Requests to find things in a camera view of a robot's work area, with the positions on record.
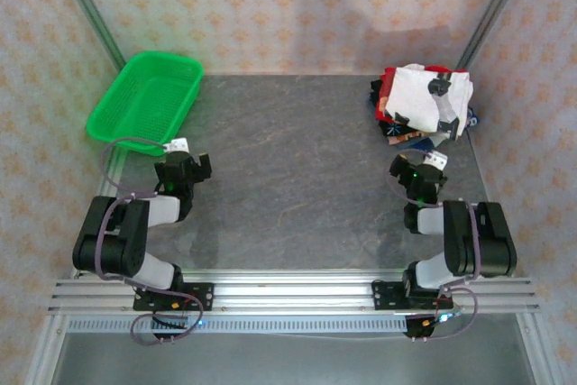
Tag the brown printed t-shirt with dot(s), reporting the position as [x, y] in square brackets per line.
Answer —
[401, 138]

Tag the aluminium base rail beam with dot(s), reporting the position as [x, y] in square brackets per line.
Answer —
[293, 290]

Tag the white t-shirt with black print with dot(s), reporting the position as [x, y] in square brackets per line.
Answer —
[414, 101]

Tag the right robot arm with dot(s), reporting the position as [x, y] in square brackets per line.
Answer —
[491, 245]

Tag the green plastic basket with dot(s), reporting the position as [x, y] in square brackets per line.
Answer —
[149, 96]

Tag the red bear print t-shirt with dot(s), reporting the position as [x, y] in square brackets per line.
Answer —
[388, 78]

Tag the red Santa bear cushion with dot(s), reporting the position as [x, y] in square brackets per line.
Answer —
[387, 128]

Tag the aluminium frame leg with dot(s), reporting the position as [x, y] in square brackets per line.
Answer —
[43, 353]
[536, 353]

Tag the aluminium frame post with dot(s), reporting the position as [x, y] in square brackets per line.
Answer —
[85, 6]
[496, 2]

